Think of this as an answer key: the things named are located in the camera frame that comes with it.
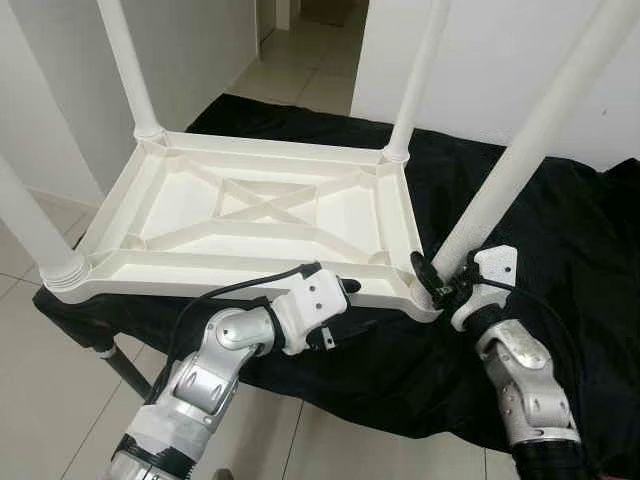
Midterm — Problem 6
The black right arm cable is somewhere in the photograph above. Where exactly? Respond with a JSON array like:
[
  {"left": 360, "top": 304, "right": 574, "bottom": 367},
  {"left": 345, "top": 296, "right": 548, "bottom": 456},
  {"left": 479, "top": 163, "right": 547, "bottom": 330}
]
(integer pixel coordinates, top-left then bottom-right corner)
[{"left": 465, "top": 278, "right": 591, "bottom": 441}]

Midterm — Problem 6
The white plastic table leg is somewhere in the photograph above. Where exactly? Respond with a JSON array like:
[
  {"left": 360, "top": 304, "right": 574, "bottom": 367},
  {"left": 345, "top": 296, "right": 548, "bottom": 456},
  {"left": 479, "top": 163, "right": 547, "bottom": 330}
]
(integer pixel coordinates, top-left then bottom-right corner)
[
  {"left": 383, "top": 0, "right": 453, "bottom": 161},
  {"left": 95, "top": 0, "right": 166, "bottom": 141},
  {"left": 0, "top": 155, "right": 89, "bottom": 291},
  {"left": 435, "top": 0, "right": 640, "bottom": 276}
]

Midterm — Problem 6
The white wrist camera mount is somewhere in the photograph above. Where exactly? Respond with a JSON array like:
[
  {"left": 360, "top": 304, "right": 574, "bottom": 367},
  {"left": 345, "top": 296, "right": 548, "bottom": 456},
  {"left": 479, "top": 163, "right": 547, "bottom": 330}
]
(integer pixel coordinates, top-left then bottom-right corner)
[
  {"left": 452, "top": 245, "right": 519, "bottom": 331},
  {"left": 270, "top": 268, "right": 349, "bottom": 356}
]

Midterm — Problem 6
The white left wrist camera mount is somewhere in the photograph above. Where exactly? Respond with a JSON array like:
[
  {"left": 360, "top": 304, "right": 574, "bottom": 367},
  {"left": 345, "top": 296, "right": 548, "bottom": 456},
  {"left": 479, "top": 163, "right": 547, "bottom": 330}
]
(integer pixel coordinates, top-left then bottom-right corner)
[{"left": 270, "top": 268, "right": 349, "bottom": 356}]

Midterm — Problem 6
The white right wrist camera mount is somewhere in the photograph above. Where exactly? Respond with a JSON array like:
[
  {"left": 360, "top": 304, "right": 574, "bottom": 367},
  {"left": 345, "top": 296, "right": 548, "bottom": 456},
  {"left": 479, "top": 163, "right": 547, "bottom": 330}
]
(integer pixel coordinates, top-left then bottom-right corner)
[{"left": 452, "top": 245, "right": 519, "bottom": 331}]

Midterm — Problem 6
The white plastic table top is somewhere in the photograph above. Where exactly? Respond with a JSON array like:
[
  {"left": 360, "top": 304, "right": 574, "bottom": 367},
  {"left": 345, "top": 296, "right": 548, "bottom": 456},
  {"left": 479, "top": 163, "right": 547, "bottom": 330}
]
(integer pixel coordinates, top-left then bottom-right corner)
[{"left": 40, "top": 128, "right": 443, "bottom": 323}]

